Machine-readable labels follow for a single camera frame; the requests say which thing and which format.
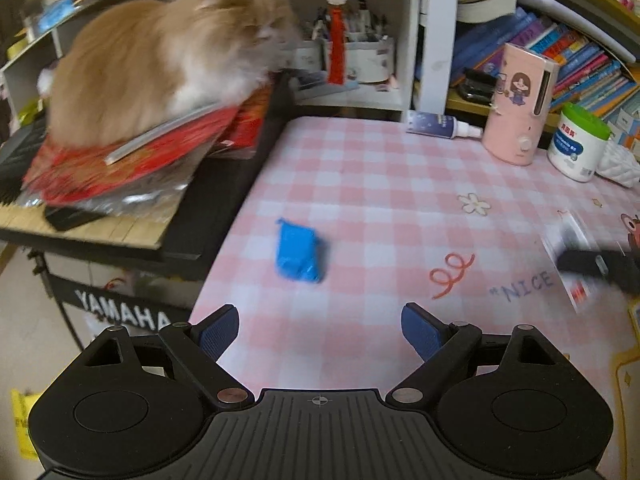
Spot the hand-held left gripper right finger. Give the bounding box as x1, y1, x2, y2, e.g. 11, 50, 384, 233
387, 302, 568, 407

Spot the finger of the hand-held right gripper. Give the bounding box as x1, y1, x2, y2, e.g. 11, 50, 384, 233
556, 248, 640, 295

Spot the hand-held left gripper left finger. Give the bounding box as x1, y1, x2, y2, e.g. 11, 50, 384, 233
80, 303, 248, 408

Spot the small white packet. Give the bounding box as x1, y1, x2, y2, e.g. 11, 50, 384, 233
541, 210, 601, 315

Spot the blue crinkled packet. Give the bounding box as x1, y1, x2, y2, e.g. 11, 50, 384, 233
274, 217, 330, 286

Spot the black keyboard stand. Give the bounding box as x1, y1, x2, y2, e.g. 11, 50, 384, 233
30, 247, 201, 351

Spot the white quilted pad pack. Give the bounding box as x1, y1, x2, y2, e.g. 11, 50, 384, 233
595, 137, 640, 188

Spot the white jar green lid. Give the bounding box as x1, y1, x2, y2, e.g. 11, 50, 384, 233
546, 102, 612, 183

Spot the black electronic keyboard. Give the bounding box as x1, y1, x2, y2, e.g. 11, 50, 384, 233
0, 72, 296, 263

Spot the white orange-bordered placemat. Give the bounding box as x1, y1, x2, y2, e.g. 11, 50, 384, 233
607, 340, 640, 411

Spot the pink checkered tablecloth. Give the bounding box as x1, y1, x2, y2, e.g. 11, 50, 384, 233
190, 116, 640, 391

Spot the blue orange carton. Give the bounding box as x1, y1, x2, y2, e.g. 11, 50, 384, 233
607, 105, 640, 161

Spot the pink humidifier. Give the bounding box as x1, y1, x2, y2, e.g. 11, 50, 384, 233
482, 42, 560, 167

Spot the grey flat stick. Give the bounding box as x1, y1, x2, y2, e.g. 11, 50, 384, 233
104, 105, 221, 166

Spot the small spray bottle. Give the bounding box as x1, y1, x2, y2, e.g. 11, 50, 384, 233
405, 110, 483, 140

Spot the black stapler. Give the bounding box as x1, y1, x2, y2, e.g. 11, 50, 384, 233
460, 67, 501, 106

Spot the wooden bookshelf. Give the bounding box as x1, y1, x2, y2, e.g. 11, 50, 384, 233
445, 0, 640, 136

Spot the row of colourful books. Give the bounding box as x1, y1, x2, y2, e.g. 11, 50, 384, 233
450, 7, 640, 126

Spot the yellow bag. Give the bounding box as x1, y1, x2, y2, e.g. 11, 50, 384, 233
10, 390, 48, 461

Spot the white shelf unit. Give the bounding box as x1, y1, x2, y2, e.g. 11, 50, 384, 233
0, 0, 461, 116

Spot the white pen holder with pens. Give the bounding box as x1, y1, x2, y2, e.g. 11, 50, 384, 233
295, 0, 398, 86

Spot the fluffy orange cat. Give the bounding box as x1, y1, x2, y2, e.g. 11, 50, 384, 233
39, 0, 303, 147

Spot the red tassel ornament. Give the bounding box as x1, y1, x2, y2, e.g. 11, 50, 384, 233
325, 0, 349, 86

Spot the blue plastic pack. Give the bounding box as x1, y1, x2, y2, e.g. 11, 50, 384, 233
37, 0, 76, 31

